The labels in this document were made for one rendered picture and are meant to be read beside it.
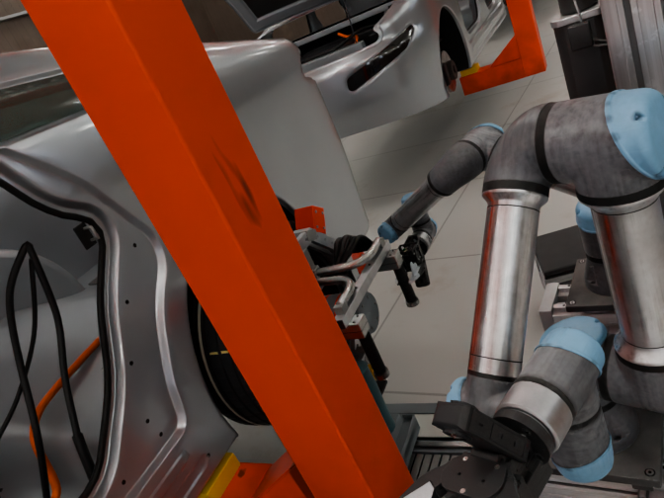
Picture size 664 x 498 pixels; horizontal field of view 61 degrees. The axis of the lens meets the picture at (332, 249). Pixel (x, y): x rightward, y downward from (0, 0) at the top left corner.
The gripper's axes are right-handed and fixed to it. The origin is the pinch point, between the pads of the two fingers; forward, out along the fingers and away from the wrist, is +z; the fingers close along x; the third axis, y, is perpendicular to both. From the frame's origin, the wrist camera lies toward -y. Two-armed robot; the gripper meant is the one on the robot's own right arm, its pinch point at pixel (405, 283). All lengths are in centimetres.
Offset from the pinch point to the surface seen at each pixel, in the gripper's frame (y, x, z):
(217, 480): -10, -39, 70
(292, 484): -4, -9, 75
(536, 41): -5, 13, -344
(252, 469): -15, -34, 63
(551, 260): -49, 30, -82
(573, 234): -49, 38, -102
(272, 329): 41, 11, 76
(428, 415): -75, -22, -16
